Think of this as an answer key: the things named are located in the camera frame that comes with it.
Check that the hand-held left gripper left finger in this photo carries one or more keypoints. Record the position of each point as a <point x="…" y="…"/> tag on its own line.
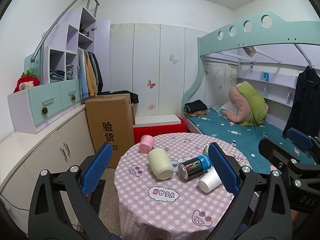
<point x="97" y="168"/>

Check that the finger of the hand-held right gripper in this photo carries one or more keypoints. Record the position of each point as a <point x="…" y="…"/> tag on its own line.
<point x="300" y="137"/>
<point x="270" y="150"/>

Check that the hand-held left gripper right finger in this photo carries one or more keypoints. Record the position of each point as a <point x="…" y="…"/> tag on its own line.
<point x="223" y="170"/>

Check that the cream ribbed cup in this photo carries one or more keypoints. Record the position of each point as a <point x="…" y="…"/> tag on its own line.
<point x="160" y="163"/>

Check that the white paper cup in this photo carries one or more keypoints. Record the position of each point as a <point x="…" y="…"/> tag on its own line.
<point x="208" y="181"/>

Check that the pink cup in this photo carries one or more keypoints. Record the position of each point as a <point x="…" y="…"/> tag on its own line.
<point x="146" y="143"/>

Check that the green can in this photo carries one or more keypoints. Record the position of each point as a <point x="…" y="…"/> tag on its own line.
<point x="206" y="149"/>

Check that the black can with blue label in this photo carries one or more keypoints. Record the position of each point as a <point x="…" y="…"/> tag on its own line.
<point x="193" y="167"/>

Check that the dark hanging jacket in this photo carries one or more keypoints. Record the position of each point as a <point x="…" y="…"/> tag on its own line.
<point x="303" y="100"/>

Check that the teal patterned bed sheet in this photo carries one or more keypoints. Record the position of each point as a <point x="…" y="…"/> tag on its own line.
<point x="225" y="130"/>

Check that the brown cardboard box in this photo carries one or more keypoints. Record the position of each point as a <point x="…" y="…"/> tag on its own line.
<point x="110" y="125"/>

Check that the low white cabinet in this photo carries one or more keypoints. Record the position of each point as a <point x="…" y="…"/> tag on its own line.
<point x="50" y="145"/>

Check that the green quilt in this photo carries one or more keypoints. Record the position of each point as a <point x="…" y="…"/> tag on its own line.
<point x="252" y="100"/>

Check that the pink quilt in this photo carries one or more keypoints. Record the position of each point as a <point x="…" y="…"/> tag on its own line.
<point x="237" y="105"/>

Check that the white pillow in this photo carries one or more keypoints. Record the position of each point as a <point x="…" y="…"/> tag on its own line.
<point x="228" y="108"/>

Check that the folded beige clothes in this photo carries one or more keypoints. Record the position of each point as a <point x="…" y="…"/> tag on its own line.
<point x="197" y="114"/>

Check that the small blue box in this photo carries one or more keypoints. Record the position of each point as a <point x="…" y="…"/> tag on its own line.
<point x="265" y="76"/>

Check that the folded dark clothes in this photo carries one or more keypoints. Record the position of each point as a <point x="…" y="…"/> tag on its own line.
<point x="196" y="105"/>

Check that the clothes hanger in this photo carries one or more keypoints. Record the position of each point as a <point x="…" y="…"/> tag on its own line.
<point x="308" y="66"/>

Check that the pink checkered tablecloth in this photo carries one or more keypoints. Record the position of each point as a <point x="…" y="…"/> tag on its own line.
<point x="160" y="205"/>

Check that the red storage box white lid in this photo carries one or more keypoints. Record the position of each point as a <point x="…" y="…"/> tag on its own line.
<point x="160" y="130"/>

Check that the black cloth bag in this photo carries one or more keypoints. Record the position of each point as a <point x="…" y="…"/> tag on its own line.
<point x="130" y="97"/>

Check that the light blue hanging shirt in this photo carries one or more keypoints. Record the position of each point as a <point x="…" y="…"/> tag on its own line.
<point x="83" y="80"/>

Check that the hanging clothes in wardrobe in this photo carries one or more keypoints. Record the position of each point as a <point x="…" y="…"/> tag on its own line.
<point x="90" y="77"/>

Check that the dark grey hanging coat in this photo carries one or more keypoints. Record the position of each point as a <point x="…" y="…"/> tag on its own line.
<point x="98" y="75"/>

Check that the folded jeans stack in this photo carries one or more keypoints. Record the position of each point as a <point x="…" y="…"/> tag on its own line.
<point x="70" y="72"/>
<point x="57" y="76"/>

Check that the grey clip lamp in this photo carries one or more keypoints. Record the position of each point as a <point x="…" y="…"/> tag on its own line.
<point x="249" y="51"/>

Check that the red stuffed toy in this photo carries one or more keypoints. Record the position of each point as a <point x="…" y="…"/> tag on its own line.
<point x="26" y="82"/>

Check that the white wardrobe with butterfly stickers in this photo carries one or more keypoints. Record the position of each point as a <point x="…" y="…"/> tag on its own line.
<point x="160" y="67"/>

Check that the teal bunk bed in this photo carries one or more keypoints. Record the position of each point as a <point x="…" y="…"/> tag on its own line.
<point x="225" y="40"/>

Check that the purple stepped shelf unit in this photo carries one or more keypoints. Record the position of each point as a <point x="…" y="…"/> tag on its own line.
<point x="62" y="42"/>

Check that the silver handrail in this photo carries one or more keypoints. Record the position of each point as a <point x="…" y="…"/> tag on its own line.
<point x="62" y="15"/>

